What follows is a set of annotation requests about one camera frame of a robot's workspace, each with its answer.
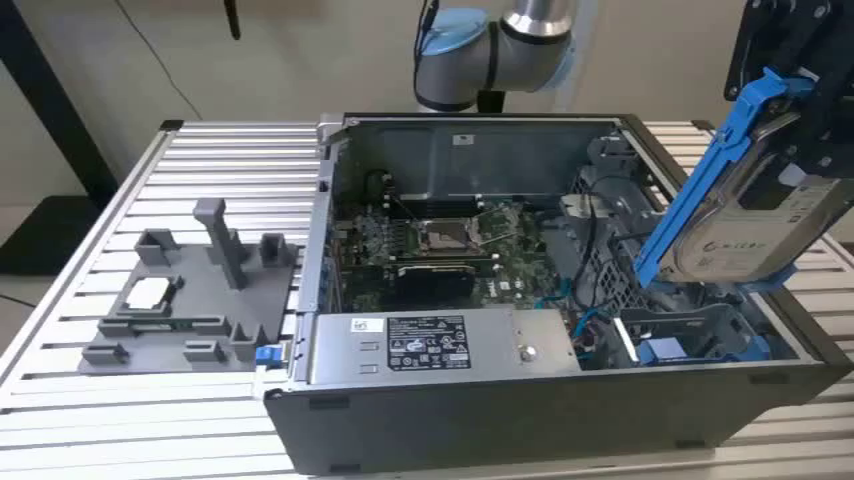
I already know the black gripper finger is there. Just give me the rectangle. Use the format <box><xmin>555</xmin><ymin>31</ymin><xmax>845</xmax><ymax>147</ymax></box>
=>
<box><xmin>738</xmin><ymin>69</ymin><xmax>854</xmax><ymax>211</ymax></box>

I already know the black RAM slot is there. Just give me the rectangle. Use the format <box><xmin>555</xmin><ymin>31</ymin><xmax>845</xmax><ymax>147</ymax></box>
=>
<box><xmin>390</xmin><ymin>253</ymin><xmax>499</xmax><ymax>265</ymax></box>

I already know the perforated metal drive cage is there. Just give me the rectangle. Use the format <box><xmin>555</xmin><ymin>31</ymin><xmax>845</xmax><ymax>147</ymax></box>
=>
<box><xmin>558</xmin><ymin>164</ymin><xmax>689</xmax><ymax>314</ymax></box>

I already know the green motherboard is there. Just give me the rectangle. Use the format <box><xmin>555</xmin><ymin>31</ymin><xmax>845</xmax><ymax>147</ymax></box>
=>
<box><xmin>333</xmin><ymin>199</ymin><xmax>569</xmax><ymax>312</ymax></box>

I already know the metal socket cover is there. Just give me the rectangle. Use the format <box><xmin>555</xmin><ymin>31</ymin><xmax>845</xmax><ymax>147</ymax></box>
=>
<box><xmin>469</xmin><ymin>208</ymin><xmax>523</xmax><ymax>243</ymax></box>

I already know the CPU socket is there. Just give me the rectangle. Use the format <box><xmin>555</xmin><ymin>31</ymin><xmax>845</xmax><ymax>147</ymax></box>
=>
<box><xmin>415</xmin><ymin>218</ymin><xmax>470</xmax><ymax>252</ymax></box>

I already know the thin metal locking lever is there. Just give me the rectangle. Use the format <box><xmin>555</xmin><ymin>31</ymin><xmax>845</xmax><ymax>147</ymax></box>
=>
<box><xmin>391</xmin><ymin>196</ymin><xmax>423</xmax><ymax>222</ymax></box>

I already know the silver power supply unit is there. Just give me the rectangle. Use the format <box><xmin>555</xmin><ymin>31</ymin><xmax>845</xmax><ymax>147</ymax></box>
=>
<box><xmin>306</xmin><ymin>308</ymin><xmax>581</xmax><ymax>386</ymax></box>

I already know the black graphics card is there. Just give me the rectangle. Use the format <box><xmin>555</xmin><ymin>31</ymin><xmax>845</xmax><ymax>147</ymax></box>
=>
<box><xmin>393</xmin><ymin>263</ymin><xmax>479</xmax><ymax>307</ymax></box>

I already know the black open PC case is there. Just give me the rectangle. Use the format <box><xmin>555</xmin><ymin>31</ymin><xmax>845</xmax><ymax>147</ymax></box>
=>
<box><xmin>263</xmin><ymin>112</ymin><xmax>854</xmax><ymax>476</ymax></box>

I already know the black antenna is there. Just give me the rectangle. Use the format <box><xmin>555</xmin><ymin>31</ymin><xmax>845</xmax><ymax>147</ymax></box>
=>
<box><xmin>222</xmin><ymin>0</ymin><xmax>243</xmax><ymax>41</ymax></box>

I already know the blue case latch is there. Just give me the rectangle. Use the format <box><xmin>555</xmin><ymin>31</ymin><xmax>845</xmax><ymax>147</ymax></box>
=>
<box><xmin>255</xmin><ymin>344</ymin><xmax>292</xmax><ymax>369</ymax></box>

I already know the gray parts rack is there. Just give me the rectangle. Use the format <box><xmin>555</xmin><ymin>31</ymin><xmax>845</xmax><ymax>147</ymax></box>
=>
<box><xmin>78</xmin><ymin>197</ymin><xmax>306</xmax><ymax>376</ymax></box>

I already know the silver CPU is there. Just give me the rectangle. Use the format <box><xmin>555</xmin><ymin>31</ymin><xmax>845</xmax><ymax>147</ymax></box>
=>
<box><xmin>124</xmin><ymin>277</ymin><xmax>178</xmax><ymax>310</ymax></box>

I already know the black monitor stand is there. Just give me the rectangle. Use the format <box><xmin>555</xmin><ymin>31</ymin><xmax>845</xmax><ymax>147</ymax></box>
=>
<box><xmin>0</xmin><ymin>0</ymin><xmax>123</xmax><ymax>276</ymax></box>

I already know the long black wire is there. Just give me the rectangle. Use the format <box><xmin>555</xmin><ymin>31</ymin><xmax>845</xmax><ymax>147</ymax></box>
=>
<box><xmin>571</xmin><ymin>174</ymin><xmax>635</xmax><ymax>309</ymax></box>

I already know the blue wire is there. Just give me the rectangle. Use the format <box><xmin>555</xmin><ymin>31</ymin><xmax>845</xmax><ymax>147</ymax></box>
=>
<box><xmin>537</xmin><ymin>293</ymin><xmax>603</xmax><ymax>342</ymax></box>

